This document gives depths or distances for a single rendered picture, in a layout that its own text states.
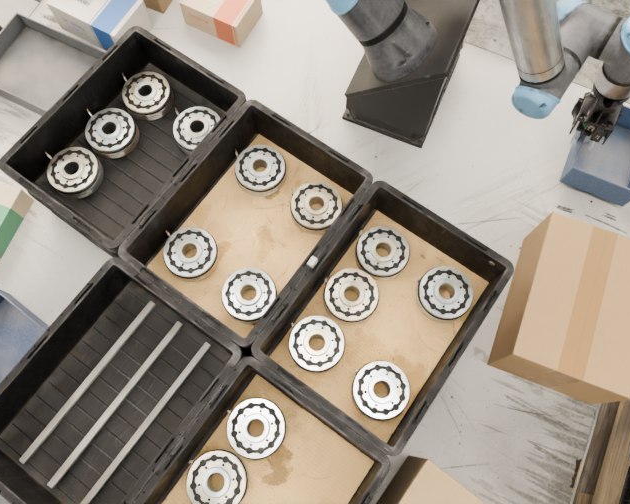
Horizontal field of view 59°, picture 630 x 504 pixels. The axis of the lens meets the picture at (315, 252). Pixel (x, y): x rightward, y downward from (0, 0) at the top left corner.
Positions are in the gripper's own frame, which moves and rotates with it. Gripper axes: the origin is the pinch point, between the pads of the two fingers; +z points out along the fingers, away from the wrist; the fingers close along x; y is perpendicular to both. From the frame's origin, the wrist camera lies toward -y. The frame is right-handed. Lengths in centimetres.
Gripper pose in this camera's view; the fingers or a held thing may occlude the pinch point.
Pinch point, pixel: (582, 134)
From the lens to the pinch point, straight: 141.2
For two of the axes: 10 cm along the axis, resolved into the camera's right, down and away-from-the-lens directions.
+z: 1.1, 3.6, 9.3
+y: -4.5, 8.5, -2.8
